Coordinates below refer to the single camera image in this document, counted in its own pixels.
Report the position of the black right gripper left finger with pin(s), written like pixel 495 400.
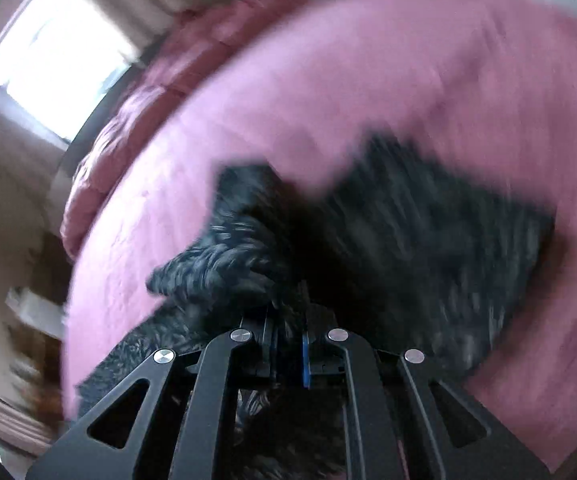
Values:
pixel 171 418

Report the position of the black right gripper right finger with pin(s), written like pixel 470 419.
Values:
pixel 404 419

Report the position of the black leaf-print pants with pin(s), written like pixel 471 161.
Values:
pixel 401 253

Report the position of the white box on shelf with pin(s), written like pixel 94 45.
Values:
pixel 36 311

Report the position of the pink bed sheet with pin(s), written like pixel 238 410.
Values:
pixel 486 86

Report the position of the bright window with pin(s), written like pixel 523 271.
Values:
pixel 59 58

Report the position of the dark pink quilted duvet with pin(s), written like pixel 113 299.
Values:
pixel 202 40

